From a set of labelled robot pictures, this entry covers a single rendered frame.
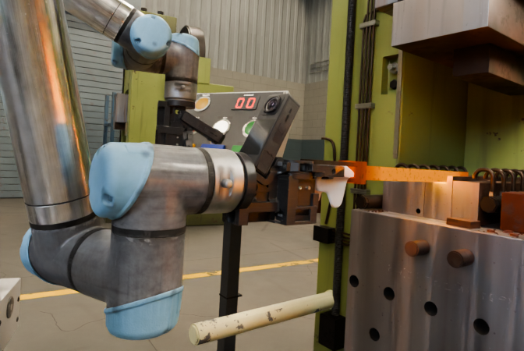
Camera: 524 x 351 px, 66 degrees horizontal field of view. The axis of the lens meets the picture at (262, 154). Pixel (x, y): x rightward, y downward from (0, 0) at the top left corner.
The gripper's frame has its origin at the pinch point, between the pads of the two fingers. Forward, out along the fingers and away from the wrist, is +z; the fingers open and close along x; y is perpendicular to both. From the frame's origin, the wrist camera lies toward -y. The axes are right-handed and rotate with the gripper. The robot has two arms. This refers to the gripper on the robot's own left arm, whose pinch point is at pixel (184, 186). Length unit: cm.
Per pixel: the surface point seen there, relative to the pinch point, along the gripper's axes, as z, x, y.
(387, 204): 0.5, 22.4, -40.5
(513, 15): -38, 36, -57
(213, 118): -18.2, -17.6, -9.2
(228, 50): -254, -837, -189
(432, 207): 0, 32, -44
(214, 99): -24.3, -21.8, -10.1
